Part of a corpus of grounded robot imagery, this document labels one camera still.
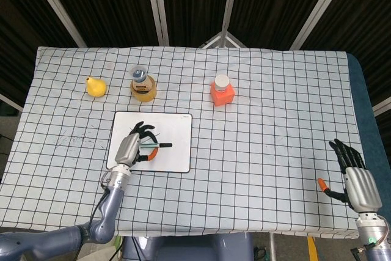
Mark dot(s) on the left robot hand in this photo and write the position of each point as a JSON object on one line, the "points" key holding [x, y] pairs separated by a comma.
{"points": [[128, 149]]}

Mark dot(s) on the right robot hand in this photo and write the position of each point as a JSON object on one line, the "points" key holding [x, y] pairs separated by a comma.
{"points": [[363, 187]]}

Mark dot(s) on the green marker pen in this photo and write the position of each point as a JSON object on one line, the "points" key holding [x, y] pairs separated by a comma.
{"points": [[163, 145]]}

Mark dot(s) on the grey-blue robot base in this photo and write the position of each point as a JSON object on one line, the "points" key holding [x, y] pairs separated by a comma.
{"points": [[189, 247]]}

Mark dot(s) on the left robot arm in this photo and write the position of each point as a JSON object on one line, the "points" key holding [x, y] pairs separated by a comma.
{"points": [[107, 212]]}

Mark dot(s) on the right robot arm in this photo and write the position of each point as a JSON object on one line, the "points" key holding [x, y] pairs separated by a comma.
{"points": [[374, 233]]}

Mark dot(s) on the white board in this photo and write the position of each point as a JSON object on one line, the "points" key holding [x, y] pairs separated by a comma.
{"points": [[177, 151]]}

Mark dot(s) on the clear flask amber liquid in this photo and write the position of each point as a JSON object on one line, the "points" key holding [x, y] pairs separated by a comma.
{"points": [[143, 88]]}

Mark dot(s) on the yellow pear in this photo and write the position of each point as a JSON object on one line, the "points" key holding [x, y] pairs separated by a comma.
{"points": [[97, 89]]}

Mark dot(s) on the blue padded table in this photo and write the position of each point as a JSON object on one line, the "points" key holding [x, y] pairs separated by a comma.
{"points": [[363, 105]]}

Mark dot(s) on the orange cube block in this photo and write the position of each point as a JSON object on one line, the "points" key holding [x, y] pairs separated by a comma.
{"points": [[224, 97]]}

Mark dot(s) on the white round jar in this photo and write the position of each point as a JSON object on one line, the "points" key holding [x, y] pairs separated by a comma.
{"points": [[221, 83]]}

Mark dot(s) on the white black-grid tablecloth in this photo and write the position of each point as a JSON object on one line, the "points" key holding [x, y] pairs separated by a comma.
{"points": [[244, 166]]}

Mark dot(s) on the white screen foot bracket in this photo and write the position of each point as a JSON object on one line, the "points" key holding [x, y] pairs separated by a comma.
{"points": [[220, 39]]}

